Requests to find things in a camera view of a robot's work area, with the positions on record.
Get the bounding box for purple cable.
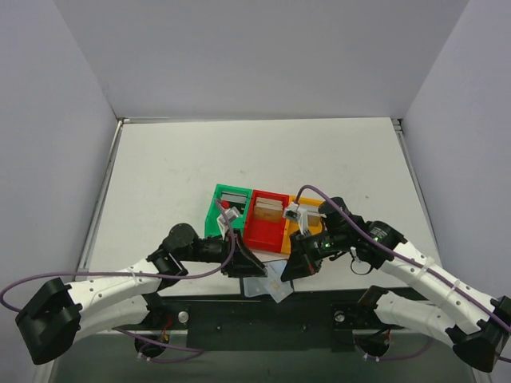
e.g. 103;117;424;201
0;199;239;363
295;184;511;363

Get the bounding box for red plastic bin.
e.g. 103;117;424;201
243;189;289;253

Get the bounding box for tan cards in red bin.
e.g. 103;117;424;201
253;197;283;223

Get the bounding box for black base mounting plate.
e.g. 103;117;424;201
136;290;388;352

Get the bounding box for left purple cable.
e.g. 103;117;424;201
0;199;239;363

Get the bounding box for yellow plastic bin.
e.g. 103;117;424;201
281;197;323;255

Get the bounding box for green plastic bin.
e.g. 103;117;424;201
204;184;252;236

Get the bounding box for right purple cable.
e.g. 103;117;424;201
295;184;511;363

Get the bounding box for pale translucent credit card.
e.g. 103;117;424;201
262;259;294;303

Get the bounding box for black card holder wallet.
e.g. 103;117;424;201
242;277;270;298

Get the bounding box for dark cards in green bin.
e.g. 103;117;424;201
220;191;247;215

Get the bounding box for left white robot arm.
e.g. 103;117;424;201
15;223;266;365

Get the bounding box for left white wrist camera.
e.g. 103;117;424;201
216;199;242;233

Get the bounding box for aluminium frame rail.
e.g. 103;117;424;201
53;298;480;334

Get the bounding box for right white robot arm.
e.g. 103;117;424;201
281;197;510;373

